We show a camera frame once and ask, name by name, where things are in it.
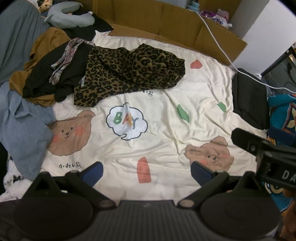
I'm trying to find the leopard print garment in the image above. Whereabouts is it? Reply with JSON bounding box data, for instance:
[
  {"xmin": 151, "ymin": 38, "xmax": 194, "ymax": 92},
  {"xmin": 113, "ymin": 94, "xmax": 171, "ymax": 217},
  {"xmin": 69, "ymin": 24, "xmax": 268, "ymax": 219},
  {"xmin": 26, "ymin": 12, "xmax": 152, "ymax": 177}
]
[{"xmin": 73, "ymin": 44, "xmax": 186, "ymax": 107}]

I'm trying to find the teal patterned cloth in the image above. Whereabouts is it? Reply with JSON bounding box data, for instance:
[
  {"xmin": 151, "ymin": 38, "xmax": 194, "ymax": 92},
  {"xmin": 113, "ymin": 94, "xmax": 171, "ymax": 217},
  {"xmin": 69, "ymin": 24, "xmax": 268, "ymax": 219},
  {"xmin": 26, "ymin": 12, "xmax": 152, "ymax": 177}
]
[{"xmin": 264, "ymin": 94, "xmax": 295, "ymax": 213}]

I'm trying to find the cream bear print bedsheet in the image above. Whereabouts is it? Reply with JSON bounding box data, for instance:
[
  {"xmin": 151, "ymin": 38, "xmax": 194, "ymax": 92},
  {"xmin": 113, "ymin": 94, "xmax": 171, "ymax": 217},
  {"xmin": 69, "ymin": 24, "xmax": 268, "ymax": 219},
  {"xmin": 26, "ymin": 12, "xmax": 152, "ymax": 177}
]
[{"xmin": 42, "ymin": 33, "xmax": 266, "ymax": 201}]

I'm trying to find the black folded garment right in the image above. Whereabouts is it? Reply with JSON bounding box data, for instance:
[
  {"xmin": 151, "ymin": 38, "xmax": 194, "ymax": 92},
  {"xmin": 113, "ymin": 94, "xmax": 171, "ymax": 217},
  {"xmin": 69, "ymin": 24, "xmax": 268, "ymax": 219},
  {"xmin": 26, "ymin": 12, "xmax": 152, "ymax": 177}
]
[{"xmin": 232, "ymin": 68, "xmax": 270, "ymax": 130}]

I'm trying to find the light blue denim garment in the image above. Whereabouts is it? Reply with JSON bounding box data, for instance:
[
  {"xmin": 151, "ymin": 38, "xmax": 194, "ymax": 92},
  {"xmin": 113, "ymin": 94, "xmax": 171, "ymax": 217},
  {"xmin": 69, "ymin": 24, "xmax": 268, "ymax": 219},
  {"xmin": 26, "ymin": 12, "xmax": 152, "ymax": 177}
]
[{"xmin": 1, "ymin": 82, "xmax": 56, "ymax": 181}]

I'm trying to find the black garment in pile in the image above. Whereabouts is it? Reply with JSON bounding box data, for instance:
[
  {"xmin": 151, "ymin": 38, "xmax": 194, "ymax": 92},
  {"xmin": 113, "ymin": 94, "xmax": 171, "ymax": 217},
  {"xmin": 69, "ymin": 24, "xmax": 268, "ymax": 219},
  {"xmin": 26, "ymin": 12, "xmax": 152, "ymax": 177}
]
[{"xmin": 23, "ymin": 43, "xmax": 93, "ymax": 102}]

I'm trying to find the paisley patterned scarf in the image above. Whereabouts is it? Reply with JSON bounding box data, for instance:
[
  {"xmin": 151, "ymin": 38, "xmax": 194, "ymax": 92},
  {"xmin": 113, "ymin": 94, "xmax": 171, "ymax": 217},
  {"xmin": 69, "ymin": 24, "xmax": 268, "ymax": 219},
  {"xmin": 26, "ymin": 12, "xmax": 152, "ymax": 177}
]
[{"xmin": 49, "ymin": 38, "xmax": 95, "ymax": 85}]

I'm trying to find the brown cardboard sheet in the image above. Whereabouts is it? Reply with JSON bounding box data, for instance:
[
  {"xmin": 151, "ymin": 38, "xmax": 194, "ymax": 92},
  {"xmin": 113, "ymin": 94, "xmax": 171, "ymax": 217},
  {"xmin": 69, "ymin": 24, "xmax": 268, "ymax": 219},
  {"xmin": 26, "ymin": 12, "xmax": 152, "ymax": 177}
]
[{"xmin": 81, "ymin": 1, "xmax": 247, "ymax": 65}]

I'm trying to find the mustard brown garment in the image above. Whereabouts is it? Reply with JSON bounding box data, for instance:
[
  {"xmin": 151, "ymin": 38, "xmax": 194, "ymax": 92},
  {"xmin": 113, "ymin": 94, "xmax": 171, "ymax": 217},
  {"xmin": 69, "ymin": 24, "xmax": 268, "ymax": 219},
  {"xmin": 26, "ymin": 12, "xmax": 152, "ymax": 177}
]
[{"xmin": 9, "ymin": 27, "xmax": 70, "ymax": 107}]

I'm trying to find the colourful packaged item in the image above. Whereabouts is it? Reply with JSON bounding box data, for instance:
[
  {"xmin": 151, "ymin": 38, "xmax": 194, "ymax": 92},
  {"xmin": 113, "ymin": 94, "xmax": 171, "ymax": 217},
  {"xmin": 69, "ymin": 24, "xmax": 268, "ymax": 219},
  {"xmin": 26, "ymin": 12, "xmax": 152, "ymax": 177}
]
[{"xmin": 200, "ymin": 9, "xmax": 233, "ymax": 29}]

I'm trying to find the grey neck pillow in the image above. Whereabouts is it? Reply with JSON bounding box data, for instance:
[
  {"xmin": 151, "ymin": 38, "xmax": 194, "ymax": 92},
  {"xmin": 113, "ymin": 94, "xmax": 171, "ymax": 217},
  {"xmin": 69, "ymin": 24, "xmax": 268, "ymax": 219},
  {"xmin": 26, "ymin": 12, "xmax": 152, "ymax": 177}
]
[{"xmin": 44, "ymin": 1, "xmax": 95, "ymax": 29}]

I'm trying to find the grey blue blanket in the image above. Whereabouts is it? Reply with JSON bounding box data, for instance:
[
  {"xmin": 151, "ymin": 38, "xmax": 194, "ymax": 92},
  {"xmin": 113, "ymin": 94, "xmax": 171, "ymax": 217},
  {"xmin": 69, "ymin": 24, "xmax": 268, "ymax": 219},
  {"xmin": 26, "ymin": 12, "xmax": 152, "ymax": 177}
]
[{"xmin": 1, "ymin": 1, "xmax": 50, "ymax": 84}]

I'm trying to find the leopard plush toy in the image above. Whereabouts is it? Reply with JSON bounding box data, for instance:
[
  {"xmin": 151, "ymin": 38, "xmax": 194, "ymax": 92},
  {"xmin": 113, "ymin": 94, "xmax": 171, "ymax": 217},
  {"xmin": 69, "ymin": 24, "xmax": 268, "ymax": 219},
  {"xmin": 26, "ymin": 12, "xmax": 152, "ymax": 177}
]
[{"xmin": 37, "ymin": 0, "xmax": 53, "ymax": 13}]

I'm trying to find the white charging cable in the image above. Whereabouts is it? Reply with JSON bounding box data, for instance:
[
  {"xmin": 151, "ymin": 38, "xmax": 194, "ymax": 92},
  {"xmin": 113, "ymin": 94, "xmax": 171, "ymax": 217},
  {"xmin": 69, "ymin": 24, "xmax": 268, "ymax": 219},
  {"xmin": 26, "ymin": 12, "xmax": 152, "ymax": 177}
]
[{"xmin": 184, "ymin": 4, "xmax": 296, "ymax": 94}]

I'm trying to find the black chair frame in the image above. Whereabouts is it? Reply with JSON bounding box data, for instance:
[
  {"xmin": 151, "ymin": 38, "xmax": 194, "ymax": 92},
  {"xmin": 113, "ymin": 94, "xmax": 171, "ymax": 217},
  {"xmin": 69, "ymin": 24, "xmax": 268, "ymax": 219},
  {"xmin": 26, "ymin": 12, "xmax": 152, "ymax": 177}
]
[{"xmin": 261, "ymin": 43, "xmax": 295, "ymax": 95}]

